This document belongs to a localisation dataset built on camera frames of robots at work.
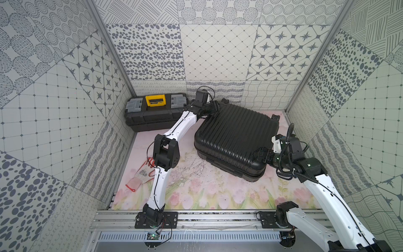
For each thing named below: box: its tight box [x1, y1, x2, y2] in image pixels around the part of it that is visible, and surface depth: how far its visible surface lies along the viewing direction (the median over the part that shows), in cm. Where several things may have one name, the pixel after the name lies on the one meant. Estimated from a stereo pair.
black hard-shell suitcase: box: [194, 98, 280, 183], surface depth 83 cm
